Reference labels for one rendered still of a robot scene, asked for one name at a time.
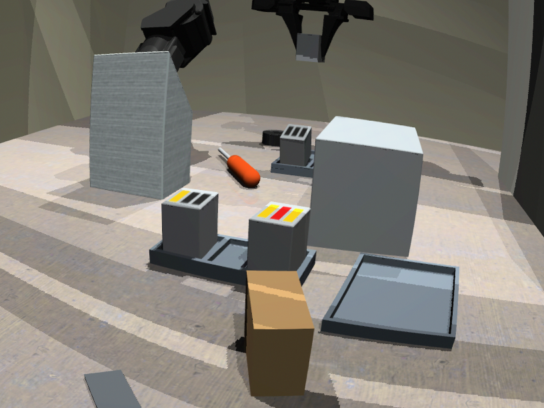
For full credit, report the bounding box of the orange-handled screwdriver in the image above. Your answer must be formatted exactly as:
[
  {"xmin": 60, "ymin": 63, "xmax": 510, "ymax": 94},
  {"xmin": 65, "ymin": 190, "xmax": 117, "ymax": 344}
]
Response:
[{"xmin": 218, "ymin": 147, "xmax": 260, "ymax": 187}]

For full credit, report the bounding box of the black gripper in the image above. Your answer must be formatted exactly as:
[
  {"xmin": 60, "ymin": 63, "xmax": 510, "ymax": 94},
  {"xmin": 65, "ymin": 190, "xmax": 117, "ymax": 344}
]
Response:
[{"xmin": 251, "ymin": 0, "xmax": 374, "ymax": 57}]

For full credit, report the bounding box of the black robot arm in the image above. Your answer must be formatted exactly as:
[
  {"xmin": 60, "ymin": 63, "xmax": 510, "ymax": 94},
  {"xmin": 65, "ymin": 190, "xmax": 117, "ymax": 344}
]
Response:
[{"xmin": 135, "ymin": 0, "xmax": 217, "ymax": 72}]

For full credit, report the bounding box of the brown cardboard box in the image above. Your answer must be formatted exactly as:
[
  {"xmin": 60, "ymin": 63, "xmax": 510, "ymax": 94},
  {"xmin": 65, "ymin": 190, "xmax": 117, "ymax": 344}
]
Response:
[{"xmin": 244, "ymin": 271, "xmax": 315, "ymax": 397}]

